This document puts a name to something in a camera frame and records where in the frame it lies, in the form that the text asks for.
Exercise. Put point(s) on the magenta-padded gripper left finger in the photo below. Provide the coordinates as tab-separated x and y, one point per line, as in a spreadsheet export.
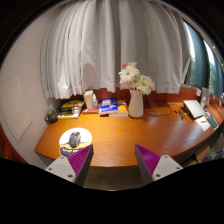
80	160

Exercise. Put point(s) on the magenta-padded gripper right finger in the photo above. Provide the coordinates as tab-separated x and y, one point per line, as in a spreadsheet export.
147	160

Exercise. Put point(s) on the grey black computer mouse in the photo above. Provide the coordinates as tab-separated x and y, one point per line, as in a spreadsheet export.
75	139

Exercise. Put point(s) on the white round mouse pad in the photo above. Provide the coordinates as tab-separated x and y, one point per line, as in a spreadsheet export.
85	135

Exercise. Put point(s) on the flat red book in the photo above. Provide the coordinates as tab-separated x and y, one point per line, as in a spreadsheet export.
88	111

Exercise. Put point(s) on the yellow black book stack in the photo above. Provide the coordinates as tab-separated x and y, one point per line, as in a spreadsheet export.
70	109

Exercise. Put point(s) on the green mug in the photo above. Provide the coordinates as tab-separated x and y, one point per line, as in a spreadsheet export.
52	116

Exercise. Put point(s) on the white ceramic vase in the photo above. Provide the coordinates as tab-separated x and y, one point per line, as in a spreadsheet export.
136	106

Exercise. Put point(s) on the small clear pump bottle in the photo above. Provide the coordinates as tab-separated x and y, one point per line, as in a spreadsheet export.
95	103

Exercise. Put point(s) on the blue book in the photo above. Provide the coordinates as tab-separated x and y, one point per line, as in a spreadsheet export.
108	106

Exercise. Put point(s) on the white paper sheet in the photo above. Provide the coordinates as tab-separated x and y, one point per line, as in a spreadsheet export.
202	124

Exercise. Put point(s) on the white laptop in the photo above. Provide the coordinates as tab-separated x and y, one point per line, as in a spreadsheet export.
194	108

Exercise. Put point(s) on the white flower bouquet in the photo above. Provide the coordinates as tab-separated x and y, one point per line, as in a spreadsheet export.
136	80

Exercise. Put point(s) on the white pleated curtain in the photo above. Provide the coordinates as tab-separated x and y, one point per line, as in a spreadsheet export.
110	46

